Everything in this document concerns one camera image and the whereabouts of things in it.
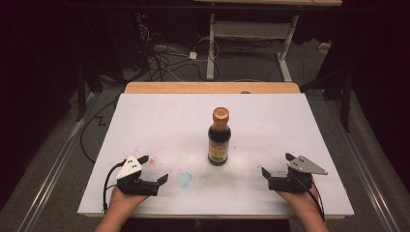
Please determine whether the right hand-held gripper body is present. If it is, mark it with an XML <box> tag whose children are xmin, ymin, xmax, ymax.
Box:
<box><xmin>268</xmin><ymin>156</ymin><xmax>329</xmax><ymax>194</ymax></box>

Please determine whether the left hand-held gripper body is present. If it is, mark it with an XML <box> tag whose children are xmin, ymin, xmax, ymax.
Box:
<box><xmin>115</xmin><ymin>156</ymin><xmax>161</xmax><ymax>197</ymax></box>

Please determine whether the dark sauce bottle gold cap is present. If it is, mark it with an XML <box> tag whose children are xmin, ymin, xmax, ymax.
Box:
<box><xmin>207</xmin><ymin>106</ymin><xmax>232</xmax><ymax>167</ymax></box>

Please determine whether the person's left hand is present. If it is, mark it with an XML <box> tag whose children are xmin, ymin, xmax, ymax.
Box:
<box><xmin>108</xmin><ymin>186</ymin><xmax>150</xmax><ymax>209</ymax></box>

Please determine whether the person's right hand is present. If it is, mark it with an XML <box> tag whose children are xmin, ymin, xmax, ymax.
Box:
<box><xmin>277</xmin><ymin>183</ymin><xmax>321</xmax><ymax>212</ymax></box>

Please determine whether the white board table cover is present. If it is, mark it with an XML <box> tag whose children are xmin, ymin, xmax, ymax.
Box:
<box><xmin>77</xmin><ymin>92</ymin><xmax>355</xmax><ymax>218</ymax></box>

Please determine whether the black stand leg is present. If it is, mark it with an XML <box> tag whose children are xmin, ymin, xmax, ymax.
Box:
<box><xmin>74</xmin><ymin>62</ymin><xmax>89</xmax><ymax>123</ymax></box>
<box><xmin>340</xmin><ymin>72</ymin><xmax>353</xmax><ymax>133</ymax></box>

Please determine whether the wooden table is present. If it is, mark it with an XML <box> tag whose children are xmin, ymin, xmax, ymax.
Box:
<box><xmin>124</xmin><ymin>81</ymin><xmax>346</xmax><ymax>220</ymax></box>

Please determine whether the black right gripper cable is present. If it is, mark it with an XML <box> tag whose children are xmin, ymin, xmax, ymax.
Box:
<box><xmin>298</xmin><ymin>175</ymin><xmax>326</xmax><ymax>223</ymax></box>

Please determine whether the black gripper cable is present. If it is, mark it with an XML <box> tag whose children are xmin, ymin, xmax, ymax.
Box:
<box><xmin>298</xmin><ymin>175</ymin><xmax>326</xmax><ymax>223</ymax></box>
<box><xmin>102</xmin><ymin>160</ymin><xmax>126</xmax><ymax>213</ymax></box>

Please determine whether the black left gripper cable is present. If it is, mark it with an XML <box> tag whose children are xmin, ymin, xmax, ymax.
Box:
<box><xmin>102</xmin><ymin>160</ymin><xmax>126</xmax><ymax>213</ymax></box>

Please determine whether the black floor cable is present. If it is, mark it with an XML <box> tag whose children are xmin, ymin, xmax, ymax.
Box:
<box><xmin>79</xmin><ymin>92</ymin><xmax>122</xmax><ymax>165</ymax></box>

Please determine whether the metal floor rail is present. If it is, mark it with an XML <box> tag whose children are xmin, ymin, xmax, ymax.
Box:
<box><xmin>317</xmin><ymin>95</ymin><xmax>402</xmax><ymax>232</ymax></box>
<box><xmin>15</xmin><ymin>92</ymin><xmax>100</xmax><ymax>232</ymax></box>

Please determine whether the tangle of floor cables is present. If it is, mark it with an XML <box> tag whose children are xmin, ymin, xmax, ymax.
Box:
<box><xmin>137</xmin><ymin>23</ymin><xmax>220</xmax><ymax>83</ymax></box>

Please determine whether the white metal desk frame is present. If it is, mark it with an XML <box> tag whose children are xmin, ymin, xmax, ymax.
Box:
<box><xmin>192</xmin><ymin>0</ymin><xmax>343</xmax><ymax>83</ymax></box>

